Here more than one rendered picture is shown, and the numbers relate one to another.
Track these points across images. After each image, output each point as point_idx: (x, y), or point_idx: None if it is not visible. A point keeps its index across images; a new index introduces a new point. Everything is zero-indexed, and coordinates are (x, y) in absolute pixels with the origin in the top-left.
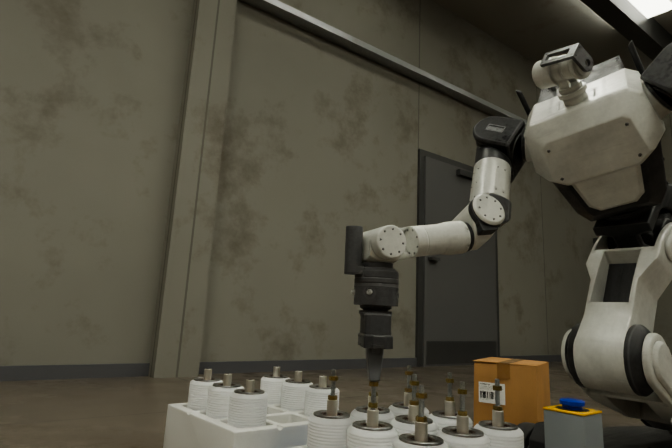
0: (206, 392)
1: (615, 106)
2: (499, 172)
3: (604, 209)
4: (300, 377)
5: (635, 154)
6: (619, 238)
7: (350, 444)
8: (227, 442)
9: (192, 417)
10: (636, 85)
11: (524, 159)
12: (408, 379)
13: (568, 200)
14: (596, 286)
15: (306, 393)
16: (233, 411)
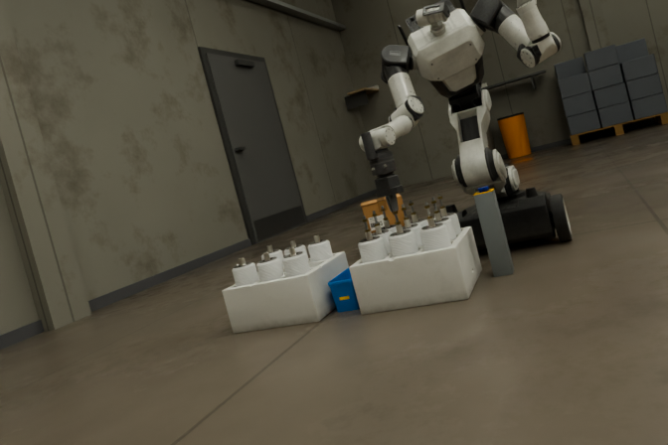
0: (250, 271)
1: (463, 35)
2: (408, 80)
3: (457, 90)
4: (295, 243)
5: (473, 59)
6: (462, 104)
7: (397, 243)
8: (302, 283)
9: (256, 286)
10: (470, 21)
11: (412, 69)
12: (384, 213)
13: (437, 88)
14: (459, 133)
15: (311, 248)
16: (292, 267)
